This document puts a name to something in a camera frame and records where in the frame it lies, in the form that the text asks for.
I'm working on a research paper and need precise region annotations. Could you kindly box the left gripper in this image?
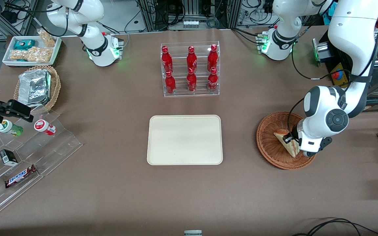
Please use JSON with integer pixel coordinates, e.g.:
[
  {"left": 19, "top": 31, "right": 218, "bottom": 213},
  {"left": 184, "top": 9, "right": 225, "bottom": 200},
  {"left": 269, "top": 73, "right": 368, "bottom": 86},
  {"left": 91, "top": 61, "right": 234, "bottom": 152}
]
[{"left": 283, "top": 122, "right": 333, "bottom": 153}]

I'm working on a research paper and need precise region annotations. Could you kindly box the triangular sandwich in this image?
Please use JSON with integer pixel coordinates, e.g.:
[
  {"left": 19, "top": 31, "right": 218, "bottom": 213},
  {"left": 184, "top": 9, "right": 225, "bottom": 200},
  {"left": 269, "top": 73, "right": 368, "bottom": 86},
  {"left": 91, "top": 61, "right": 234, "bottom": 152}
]
[{"left": 273, "top": 129, "right": 301, "bottom": 158}]

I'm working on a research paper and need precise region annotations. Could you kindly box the brown round wicker basket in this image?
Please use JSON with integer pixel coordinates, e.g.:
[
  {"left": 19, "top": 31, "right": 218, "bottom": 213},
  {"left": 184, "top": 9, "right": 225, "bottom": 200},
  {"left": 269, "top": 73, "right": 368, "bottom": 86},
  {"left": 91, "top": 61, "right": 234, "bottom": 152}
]
[{"left": 256, "top": 111, "right": 317, "bottom": 170}]

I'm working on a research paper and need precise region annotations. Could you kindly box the light tan wicker basket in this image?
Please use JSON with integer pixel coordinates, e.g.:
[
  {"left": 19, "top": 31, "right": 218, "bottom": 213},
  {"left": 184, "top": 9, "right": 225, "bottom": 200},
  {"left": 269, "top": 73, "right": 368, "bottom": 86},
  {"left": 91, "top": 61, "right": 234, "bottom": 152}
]
[{"left": 13, "top": 65, "right": 61, "bottom": 113}]

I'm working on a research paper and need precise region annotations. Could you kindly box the white rectangular snack tray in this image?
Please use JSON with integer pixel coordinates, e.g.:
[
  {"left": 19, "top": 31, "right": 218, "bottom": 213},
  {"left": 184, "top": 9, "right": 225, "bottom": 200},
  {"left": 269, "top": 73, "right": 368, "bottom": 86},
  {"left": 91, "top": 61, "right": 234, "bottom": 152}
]
[{"left": 2, "top": 35, "right": 62, "bottom": 67}]

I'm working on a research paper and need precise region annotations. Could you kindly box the cream plastic tray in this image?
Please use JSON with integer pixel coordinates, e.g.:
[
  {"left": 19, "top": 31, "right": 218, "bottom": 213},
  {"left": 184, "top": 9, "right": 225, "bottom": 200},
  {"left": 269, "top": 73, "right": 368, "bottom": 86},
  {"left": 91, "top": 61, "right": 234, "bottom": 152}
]
[{"left": 147, "top": 115, "right": 223, "bottom": 166}]

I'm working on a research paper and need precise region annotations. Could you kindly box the green white-lidded cup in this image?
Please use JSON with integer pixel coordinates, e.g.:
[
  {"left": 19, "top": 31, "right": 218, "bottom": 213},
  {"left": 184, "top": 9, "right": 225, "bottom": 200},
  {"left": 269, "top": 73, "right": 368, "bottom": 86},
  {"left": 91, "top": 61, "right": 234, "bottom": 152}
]
[{"left": 0, "top": 120, "right": 24, "bottom": 137}]

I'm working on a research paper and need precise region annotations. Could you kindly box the silver foil packet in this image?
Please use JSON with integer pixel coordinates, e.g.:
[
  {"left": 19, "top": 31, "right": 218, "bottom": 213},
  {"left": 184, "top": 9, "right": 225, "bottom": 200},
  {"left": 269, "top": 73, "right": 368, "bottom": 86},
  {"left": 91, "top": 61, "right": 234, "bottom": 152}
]
[{"left": 18, "top": 69, "right": 52, "bottom": 108}]

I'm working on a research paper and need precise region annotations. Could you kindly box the red white-lidded cup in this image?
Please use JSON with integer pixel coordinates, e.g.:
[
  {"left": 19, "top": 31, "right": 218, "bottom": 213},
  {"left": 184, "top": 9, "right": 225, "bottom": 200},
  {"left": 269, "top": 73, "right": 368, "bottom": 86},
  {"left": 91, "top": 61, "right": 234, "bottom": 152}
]
[{"left": 34, "top": 120, "right": 57, "bottom": 136}]

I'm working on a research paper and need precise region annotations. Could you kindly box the small black box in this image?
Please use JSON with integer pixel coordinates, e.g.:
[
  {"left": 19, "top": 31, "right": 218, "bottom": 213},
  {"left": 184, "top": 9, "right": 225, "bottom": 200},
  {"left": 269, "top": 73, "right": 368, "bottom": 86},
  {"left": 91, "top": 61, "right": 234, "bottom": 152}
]
[{"left": 0, "top": 149, "right": 19, "bottom": 166}]

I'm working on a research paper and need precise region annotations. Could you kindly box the clear acrylic tiered stand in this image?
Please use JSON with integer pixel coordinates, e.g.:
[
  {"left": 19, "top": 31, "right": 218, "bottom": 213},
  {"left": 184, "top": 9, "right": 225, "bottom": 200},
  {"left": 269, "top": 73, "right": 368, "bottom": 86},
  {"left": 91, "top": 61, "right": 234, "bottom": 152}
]
[{"left": 0, "top": 110, "right": 84, "bottom": 222}]

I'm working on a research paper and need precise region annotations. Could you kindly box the clear bag of nut snacks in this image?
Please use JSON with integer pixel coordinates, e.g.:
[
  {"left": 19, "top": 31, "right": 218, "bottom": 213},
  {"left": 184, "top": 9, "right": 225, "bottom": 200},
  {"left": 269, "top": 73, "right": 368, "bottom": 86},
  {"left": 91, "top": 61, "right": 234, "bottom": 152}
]
[
  {"left": 37, "top": 29, "right": 57, "bottom": 48},
  {"left": 10, "top": 47, "right": 53, "bottom": 63}
]

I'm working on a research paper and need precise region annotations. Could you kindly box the Snickers chocolate bar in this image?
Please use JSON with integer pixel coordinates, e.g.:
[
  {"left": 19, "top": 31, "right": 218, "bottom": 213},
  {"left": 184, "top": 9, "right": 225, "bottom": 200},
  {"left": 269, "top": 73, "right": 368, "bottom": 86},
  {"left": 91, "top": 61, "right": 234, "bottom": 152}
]
[{"left": 5, "top": 165, "right": 38, "bottom": 188}]

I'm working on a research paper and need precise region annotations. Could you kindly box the teal snack packet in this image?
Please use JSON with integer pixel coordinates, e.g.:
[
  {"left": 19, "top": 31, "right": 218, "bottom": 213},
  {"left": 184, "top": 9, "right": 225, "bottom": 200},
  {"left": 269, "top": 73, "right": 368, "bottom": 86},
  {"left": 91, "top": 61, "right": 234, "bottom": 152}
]
[{"left": 13, "top": 39, "right": 36, "bottom": 50}]

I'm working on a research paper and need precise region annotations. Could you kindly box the black machine with yellow panel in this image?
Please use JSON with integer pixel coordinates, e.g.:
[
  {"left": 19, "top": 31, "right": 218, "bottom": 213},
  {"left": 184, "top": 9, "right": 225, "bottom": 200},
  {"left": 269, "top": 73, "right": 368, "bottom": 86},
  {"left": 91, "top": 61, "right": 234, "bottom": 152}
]
[{"left": 312, "top": 26, "right": 378, "bottom": 114}]

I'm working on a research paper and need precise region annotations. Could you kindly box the red cola bottle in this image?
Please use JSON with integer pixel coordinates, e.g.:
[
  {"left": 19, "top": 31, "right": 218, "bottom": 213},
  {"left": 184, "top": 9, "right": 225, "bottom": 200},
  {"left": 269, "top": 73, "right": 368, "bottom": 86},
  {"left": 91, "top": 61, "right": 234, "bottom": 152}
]
[
  {"left": 207, "top": 68, "right": 219, "bottom": 92},
  {"left": 161, "top": 46, "right": 174, "bottom": 73},
  {"left": 207, "top": 44, "right": 219, "bottom": 71},
  {"left": 186, "top": 68, "right": 198, "bottom": 93},
  {"left": 186, "top": 46, "right": 198, "bottom": 71},
  {"left": 165, "top": 70, "right": 177, "bottom": 95}
]

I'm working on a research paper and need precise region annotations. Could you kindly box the clear acrylic bottle rack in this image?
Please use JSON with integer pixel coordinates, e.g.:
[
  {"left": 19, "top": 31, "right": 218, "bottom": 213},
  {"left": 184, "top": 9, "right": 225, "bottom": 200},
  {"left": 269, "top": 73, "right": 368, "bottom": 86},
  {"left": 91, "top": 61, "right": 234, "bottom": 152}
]
[{"left": 160, "top": 41, "right": 221, "bottom": 97}]

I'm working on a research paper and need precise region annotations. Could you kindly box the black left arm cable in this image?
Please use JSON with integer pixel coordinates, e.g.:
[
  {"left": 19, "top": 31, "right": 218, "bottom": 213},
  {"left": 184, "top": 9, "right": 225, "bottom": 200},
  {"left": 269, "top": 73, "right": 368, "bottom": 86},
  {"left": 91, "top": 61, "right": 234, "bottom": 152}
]
[{"left": 287, "top": 26, "right": 373, "bottom": 135}]

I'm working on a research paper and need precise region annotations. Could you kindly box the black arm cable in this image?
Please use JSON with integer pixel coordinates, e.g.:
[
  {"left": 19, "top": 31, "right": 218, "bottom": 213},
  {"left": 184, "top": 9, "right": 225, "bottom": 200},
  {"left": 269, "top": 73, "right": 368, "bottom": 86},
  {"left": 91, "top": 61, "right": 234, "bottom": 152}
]
[
  {"left": 287, "top": 26, "right": 373, "bottom": 135},
  {"left": 3, "top": 0, "right": 70, "bottom": 37}
]

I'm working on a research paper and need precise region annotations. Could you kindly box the black floor cable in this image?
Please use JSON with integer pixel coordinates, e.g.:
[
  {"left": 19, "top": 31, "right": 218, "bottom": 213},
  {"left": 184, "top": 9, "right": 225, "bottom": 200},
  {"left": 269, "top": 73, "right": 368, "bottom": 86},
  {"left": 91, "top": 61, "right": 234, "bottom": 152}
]
[{"left": 292, "top": 218, "right": 378, "bottom": 236}]

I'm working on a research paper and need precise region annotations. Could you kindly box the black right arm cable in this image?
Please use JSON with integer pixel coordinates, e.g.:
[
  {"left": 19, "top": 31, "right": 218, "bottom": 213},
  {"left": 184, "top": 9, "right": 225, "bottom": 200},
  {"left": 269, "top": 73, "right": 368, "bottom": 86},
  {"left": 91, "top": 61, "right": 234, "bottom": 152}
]
[{"left": 3, "top": 0, "right": 70, "bottom": 37}]

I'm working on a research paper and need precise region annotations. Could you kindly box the aluminium frame post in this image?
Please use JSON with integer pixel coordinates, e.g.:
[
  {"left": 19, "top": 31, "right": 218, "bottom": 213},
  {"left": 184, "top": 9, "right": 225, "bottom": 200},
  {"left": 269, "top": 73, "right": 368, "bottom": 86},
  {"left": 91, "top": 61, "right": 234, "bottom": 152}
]
[
  {"left": 229, "top": 0, "right": 242, "bottom": 29},
  {"left": 138, "top": 0, "right": 157, "bottom": 32}
]

